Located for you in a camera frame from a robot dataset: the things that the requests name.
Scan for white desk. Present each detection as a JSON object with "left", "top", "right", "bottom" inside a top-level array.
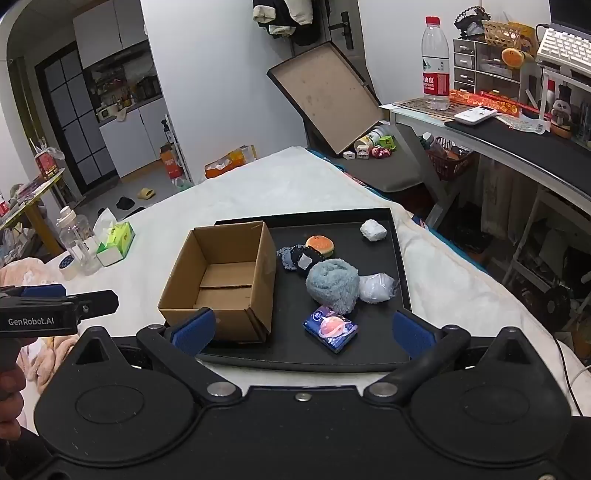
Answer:
[{"left": 379, "top": 97, "right": 591, "bottom": 296}]

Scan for brown board with black frame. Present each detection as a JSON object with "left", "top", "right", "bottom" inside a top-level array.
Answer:
[{"left": 267, "top": 41, "right": 383, "bottom": 157}]

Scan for orange round plush toy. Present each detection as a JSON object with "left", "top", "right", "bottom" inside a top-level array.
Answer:
[{"left": 501, "top": 47, "right": 539, "bottom": 70}]

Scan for brown cardboard box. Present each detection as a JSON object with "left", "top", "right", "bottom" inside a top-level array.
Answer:
[{"left": 158, "top": 220, "right": 278, "bottom": 343}]

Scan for grey drawer organizer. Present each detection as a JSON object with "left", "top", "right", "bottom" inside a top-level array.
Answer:
[{"left": 452, "top": 38, "right": 542, "bottom": 94}]

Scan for long red orange box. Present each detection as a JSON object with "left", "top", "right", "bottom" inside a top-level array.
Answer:
[{"left": 449, "top": 89, "right": 540, "bottom": 117}]

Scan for pink patterned blanket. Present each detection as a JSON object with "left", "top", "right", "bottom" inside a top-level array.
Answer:
[{"left": 0, "top": 257, "right": 79, "bottom": 395}]

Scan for orange carton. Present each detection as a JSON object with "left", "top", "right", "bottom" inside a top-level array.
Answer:
[{"left": 159, "top": 144, "right": 183, "bottom": 180}]

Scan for red label water bottle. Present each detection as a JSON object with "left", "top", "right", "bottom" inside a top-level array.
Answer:
[{"left": 421, "top": 16, "right": 451, "bottom": 110}]

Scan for yellow edged round table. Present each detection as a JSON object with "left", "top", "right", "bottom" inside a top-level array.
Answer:
[{"left": 0, "top": 168, "right": 68, "bottom": 257}]

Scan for grey bench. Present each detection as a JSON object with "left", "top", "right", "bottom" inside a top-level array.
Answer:
[{"left": 339, "top": 141, "right": 437, "bottom": 193}]

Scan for burger plush toy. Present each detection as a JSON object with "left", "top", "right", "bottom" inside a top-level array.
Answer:
[{"left": 305, "top": 234, "right": 335, "bottom": 258}]

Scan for person's left hand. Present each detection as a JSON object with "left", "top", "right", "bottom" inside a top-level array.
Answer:
[{"left": 0, "top": 364, "right": 26, "bottom": 441}]

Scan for hanging clothes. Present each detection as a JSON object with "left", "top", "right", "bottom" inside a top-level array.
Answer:
[{"left": 252, "top": 0, "right": 331, "bottom": 46}]

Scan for panda figurine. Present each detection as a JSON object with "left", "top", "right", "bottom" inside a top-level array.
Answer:
[{"left": 549, "top": 84, "right": 574, "bottom": 138}]

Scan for white flat device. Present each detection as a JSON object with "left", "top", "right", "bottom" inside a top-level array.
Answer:
[{"left": 454, "top": 106, "right": 498, "bottom": 126}]

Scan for red canister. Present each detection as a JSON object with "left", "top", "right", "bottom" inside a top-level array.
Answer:
[{"left": 34, "top": 148, "right": 61, "bottom": 181}]

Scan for red basket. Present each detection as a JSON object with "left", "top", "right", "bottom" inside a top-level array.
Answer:
[{"left": 427, "top": 148, "right": 476, "bottom": 182}]

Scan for woven basket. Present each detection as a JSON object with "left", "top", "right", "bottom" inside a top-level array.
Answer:
[{"left": 482, "top": 20, "right": 528, "bottom": 48}]

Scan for black fan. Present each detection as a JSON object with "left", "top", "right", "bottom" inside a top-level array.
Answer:
[{"left": 538, "top": 282, "right": 591, "bottom": 333}]

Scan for white crumpled tissue ball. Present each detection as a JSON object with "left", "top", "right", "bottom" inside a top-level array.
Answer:
[{"left": 360, "top": 219, "right": 387, "bottom": 243}]

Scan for green tissue box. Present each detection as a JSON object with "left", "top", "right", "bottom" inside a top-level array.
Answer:
[{"left": 96, "top": 222, "right": 136, "bottom": 267}]

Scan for white jar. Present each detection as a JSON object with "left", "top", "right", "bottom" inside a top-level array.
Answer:
[{"left": 358, "top": 126, "right": 389, "bottom": 148}]

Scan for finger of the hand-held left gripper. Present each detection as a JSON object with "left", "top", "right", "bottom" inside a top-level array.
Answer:
[
  {"left": 0, "top": 284, "right": 66, "bottom": 299},
  {"left": 75, "top": 290, "right": 119, "bottom": 319}
]

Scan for clear plastic water jug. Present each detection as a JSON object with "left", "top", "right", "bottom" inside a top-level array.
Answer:
[{"left": 56, "top": 206, "right": 102, "bottom": 276}]

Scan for blue denim cloth scrap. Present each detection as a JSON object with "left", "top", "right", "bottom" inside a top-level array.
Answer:
[{"left": 276, "top": 246, "right": 298, "bottom": 273}]

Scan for white keyboard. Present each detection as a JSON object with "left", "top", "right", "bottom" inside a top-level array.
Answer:
[{"left": 536, "top": 26, "right": 591, "bottom": 77}]

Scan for black tray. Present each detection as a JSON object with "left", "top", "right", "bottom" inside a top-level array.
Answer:
[{"left": 196, "top": 208, "right": 413, "bottom": 374}]

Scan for white cabinet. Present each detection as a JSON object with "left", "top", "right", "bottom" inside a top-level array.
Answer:
[{"left": 73, "top": 0, "right": 174, "bottom": 178}]

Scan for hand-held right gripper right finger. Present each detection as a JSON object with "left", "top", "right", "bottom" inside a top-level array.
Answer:
[{"left": 364, "top": 309, "right": 539, "bottom": 402}]

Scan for orange and white box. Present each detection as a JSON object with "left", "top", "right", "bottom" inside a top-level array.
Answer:
[{"left": 204, "top": 145, "right": 257, "bottom": 179}]

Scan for black desk mat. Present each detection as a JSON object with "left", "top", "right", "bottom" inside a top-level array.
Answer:
[{"left": 444, "top": 113, "right": 591, "bottom": 186}]

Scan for blue fluffy cloth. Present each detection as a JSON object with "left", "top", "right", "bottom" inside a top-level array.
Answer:
[{"left": 305, "top": 258, "right": 361, "bottom": 315}]

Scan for clear plastic bag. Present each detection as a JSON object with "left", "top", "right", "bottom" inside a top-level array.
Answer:
[{"left": 359, "top": 272, "right": 400, "bottom": 304}]

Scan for black cloth scrap white stitching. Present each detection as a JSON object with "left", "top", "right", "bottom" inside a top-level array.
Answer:
[{"left": 292, "top": 247, "right": 325, "bottom": 278}]

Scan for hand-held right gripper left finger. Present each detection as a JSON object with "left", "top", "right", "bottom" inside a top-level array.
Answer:
[{"left": 73, "top": 308, "right": 243, "bottom": 402}]

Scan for laptop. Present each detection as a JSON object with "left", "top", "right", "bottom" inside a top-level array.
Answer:
[{"left": 549, "top": 0, "right": 591, "bottom": 28}]

